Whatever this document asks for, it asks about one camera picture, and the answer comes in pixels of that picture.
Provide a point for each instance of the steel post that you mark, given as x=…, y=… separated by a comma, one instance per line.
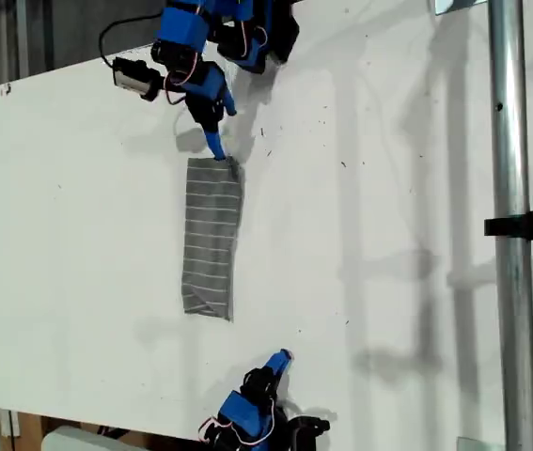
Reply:
x=510, y=141

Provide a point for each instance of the grey metal frame bar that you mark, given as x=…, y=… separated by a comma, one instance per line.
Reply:
x=49, y=33
x=21, y=37

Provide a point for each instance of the black clamp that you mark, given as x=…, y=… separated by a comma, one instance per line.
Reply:
x=529, y=225

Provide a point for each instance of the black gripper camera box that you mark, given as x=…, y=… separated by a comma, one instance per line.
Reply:
x=130, y=77
x=308, y=430

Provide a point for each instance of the wooden board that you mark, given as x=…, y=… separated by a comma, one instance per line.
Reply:
x=31, y=432

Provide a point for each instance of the metal corner bracket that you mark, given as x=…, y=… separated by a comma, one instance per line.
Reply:
x=449, y=5

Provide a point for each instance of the black camera stalk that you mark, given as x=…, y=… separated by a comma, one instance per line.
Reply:
x=153, y=89

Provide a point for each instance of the grey striped towel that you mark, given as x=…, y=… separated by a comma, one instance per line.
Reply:
x=209, y=225

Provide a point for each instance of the white box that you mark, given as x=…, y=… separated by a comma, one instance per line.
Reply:
x=73, y=441

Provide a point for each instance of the small dark table clip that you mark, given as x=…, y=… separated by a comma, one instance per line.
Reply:
x=6, y=88

